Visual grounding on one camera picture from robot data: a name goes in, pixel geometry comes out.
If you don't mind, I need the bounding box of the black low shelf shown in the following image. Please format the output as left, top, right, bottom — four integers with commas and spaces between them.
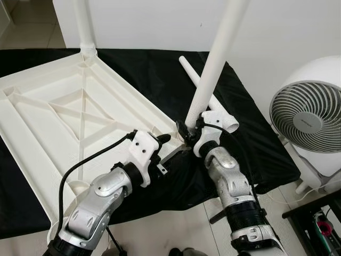
282, 191, 341, 256

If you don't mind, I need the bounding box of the black table cloth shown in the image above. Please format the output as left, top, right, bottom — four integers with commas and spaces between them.
0, 48, 302, 241

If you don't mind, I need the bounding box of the white grey floor appliance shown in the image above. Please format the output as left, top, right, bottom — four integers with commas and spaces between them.
290, 149, 341, 194

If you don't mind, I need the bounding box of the grey robot leg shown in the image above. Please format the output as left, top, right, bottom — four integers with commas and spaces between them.
109, 244, 128, 256
169, 247, 199, 256

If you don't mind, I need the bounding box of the black metal table leg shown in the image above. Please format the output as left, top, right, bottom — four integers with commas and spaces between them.
209, 208, 230, 223

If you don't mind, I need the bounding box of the grey left robot leg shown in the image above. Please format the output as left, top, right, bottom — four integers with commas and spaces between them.
109, 244, 128, 256

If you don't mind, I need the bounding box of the grey pink hair dryer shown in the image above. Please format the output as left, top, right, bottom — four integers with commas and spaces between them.
314, 211, 336, 251

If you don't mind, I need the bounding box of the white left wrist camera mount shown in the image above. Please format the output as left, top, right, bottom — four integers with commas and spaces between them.
128, 130, 160, 186

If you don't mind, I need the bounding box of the white plastic table top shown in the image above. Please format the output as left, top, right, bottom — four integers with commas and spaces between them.
0, 48, 187, 241

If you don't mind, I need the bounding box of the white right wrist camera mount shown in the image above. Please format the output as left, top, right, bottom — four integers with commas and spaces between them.
193, 110, 224, 158

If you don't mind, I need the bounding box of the white round fan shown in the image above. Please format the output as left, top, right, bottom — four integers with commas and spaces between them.
269, 56, 341, 155

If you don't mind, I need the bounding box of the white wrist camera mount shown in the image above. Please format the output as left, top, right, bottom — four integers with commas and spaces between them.
193, 110, 224, 158
128, 130, 160, 186

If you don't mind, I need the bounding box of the grey right robot leg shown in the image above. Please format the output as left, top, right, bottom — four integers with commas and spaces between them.
169, 247, 199, 256

